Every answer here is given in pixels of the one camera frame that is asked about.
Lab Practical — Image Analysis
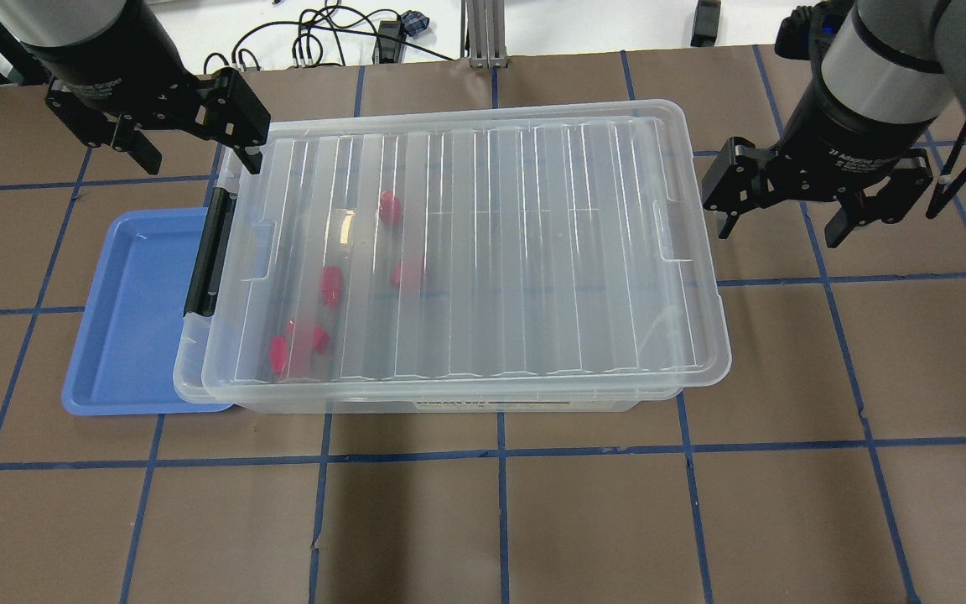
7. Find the clear plastic box lid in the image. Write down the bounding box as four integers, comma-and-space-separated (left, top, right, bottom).
200, 99, 732, 408

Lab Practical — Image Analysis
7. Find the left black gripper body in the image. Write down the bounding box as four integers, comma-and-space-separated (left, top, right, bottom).
44, 50, 225, 148

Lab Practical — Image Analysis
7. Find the blue plastic tray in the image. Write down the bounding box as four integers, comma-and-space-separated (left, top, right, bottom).
61, 209, 231, 416

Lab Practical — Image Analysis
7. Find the aluminium frame post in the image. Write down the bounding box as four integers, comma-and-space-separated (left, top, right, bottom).
461, 0, 509, 69

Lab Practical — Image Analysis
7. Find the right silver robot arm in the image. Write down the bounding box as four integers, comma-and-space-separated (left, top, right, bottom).
702, 1, 966, 248

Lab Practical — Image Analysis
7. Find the black box latch handle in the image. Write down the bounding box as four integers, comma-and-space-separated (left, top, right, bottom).
183, 187, 237, 318

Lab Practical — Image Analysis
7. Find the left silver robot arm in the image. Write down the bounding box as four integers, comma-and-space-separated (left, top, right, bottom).
0, 1, 271, 175

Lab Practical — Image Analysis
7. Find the red block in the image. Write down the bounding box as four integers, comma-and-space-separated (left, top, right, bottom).
378, 189, 403, 227
319, 265, 344, 309
390, 256, 427, 292
268, 334, 291, 379
285, 320, 332, 356

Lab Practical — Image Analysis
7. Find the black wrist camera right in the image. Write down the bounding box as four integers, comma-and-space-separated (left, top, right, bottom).
773, 1, 855, 61

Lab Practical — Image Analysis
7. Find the clear plastic storage box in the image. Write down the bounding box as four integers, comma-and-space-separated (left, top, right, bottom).
173, 99, 732, 414

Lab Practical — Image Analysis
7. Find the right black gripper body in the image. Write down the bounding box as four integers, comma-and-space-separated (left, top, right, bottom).
751, 126, 927, 206

